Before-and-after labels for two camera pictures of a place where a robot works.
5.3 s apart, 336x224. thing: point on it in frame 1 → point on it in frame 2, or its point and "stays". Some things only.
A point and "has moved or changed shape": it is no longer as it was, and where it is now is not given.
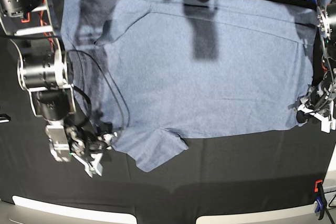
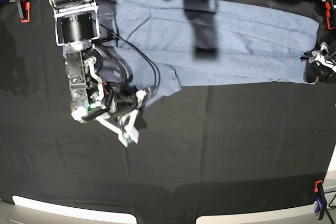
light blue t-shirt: [154, 67] has moved or changed shape
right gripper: [319, 97] → [324, 50]
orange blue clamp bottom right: [321, 201] stays
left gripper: [64, 140] → [90, 97]
